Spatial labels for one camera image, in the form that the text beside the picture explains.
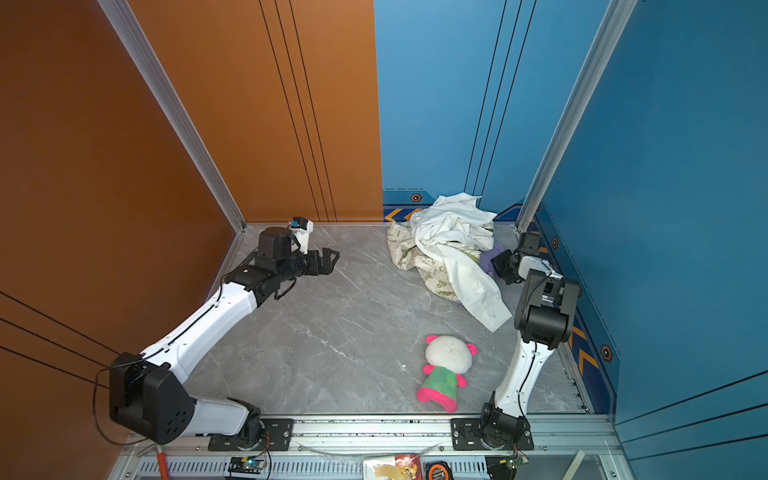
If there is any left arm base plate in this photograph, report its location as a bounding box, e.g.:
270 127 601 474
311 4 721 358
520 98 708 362
207 418 295 453

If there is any left aluminium corner post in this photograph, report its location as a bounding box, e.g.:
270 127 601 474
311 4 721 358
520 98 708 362
98 0 247 233

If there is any pink green plush toy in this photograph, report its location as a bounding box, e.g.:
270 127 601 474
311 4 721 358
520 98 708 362
417 335 478 414

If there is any aluminium corner post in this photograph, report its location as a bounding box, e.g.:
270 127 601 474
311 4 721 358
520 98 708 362
515 0 638 234
98 0 247 233

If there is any black orange tape measure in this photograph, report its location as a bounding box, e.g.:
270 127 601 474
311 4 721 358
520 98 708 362
424 461 454 480

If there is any right aluminium corner post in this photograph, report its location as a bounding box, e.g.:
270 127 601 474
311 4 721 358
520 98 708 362
515 0 638 234

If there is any aluminium front rail frame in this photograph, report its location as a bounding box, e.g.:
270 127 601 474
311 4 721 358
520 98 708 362
110 414 634 479

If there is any small right circuit board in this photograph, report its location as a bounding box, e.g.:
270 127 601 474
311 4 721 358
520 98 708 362
500 450 529 470

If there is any green circuit board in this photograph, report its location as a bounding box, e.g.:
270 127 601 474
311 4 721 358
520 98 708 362
226 456 269 480

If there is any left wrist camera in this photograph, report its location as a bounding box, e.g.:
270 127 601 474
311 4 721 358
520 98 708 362
288 217 314 254

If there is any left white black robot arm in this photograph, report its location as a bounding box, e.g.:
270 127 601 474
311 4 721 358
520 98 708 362
104 217 340 450

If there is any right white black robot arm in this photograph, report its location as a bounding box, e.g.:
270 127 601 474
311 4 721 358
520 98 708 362
479 233 581 450

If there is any red handled tool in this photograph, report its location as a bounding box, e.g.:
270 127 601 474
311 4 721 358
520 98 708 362
137 443 170 480

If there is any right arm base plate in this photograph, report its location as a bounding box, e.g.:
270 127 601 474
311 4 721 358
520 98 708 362
450 416 535 451

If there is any red beige box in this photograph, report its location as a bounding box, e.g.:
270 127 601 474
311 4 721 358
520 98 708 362
363 454 423 480

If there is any purple cloth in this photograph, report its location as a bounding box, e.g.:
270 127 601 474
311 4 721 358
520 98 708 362
479 241 505 278

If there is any white crumpled cloth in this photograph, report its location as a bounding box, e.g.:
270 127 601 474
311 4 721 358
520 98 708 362
409 192 512 332

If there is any cream green printed cloth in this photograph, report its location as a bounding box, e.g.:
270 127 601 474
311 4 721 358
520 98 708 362
386 222 459 303

